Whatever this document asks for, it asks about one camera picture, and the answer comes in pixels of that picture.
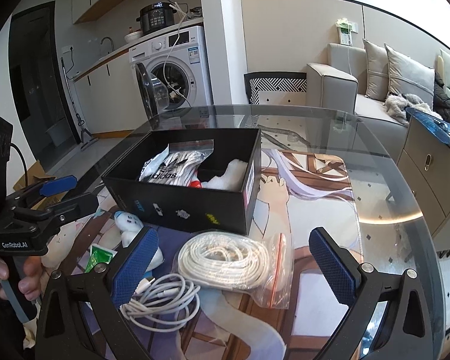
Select green wet wipes pack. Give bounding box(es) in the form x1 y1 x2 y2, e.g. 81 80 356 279
84 244 117 273

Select white fluffy soft item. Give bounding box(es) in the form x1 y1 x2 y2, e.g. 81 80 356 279
201 159 248 192

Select person's left hand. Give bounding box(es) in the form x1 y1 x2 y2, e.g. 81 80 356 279
0 254 43 302

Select cardboard box on floor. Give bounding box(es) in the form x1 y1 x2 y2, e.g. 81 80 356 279
13 160 66 210

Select floor mop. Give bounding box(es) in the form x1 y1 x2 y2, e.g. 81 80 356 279
61 58 98 151

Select white plush toy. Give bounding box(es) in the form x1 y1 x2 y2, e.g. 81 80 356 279
113 211 164 273

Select anime printed table mat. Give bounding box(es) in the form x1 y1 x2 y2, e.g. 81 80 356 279
40 145 365 360

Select bagged adidas socks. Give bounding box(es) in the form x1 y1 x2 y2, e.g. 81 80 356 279
138 139 215 188

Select black cardboard box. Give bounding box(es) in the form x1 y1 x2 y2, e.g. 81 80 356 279
102 128 261 236

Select beige drawer cabinet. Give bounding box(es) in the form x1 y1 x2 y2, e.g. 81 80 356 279
398 117 450 252

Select kitchen faucet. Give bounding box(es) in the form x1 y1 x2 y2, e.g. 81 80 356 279
100 37 115 57

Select white washing machine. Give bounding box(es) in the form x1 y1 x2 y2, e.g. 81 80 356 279
128 25 213 119

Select white bowl on counter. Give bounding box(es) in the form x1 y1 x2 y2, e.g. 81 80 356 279
124 30 143 44

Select grey sofa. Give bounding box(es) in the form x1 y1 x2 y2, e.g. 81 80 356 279
304 41 450 162

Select blue tray on cabinet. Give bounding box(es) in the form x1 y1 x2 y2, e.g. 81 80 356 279
406 107 450 146

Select grey crumpled blanket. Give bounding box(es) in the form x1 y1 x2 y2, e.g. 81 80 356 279
384 94 442 127

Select black pressure cooker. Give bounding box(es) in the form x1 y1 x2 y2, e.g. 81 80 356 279
136 2 177 35

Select grey cushion left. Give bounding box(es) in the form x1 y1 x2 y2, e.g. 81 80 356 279
363 39 389 102

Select grey cushion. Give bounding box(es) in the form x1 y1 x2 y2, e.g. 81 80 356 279
385 44 435 105
363 39 389 102

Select black jacket on sofa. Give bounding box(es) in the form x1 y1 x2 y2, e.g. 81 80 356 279
433 72 450 123

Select grey cushion right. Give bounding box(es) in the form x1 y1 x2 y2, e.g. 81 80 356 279
385 44 435 105

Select white USB charging cable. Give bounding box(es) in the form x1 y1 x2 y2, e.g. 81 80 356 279
118 272 203 333

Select wall phone panel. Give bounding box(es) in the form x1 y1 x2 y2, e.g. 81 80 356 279
336 18 353 47

